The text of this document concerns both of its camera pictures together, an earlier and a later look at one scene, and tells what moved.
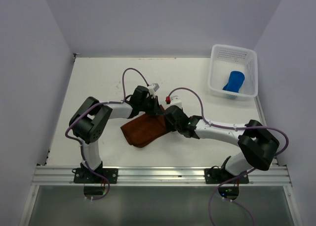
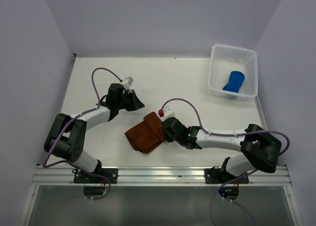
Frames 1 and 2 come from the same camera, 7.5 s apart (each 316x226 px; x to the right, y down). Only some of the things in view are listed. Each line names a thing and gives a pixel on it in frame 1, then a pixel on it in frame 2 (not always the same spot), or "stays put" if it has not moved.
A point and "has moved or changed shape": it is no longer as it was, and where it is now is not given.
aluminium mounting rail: [161, 175] stays put
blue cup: [236, 79] stays put
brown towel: [140, 130] has moved or changed shape
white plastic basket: [224, 59] stays put
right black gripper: [168, 127] to [169, 139]
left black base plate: [83, 175] stays put
